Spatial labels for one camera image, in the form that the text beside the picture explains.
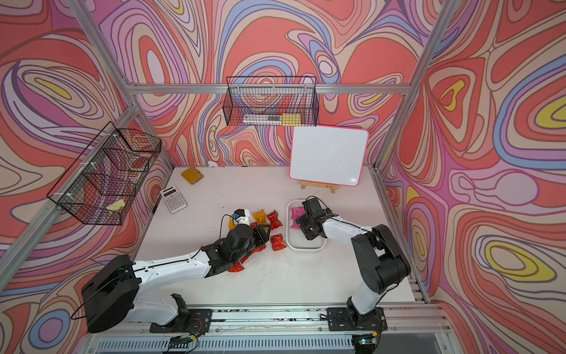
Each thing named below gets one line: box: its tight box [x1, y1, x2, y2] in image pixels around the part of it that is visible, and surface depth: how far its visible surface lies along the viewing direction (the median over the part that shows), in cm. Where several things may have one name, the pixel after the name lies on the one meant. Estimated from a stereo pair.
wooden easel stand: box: [299, 180, 340, 194], surface depth 109 cm
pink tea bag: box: [290, 206, 306, 230], surface depth 100 cm
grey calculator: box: [159, 184, 188, 214], surface depth 107 cm
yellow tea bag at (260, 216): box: [252, 208, 268, 225], surface depth 95 cm
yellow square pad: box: [180, 167, 205, 186], surface depth 117 cm
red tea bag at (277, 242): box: [269, 233, 287, 252], surface depth 90 cm
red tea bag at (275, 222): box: [266, 209, 283, 231], surface depth 98 cm
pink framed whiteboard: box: [288, 124, 370, 187], surface depth 103 cm
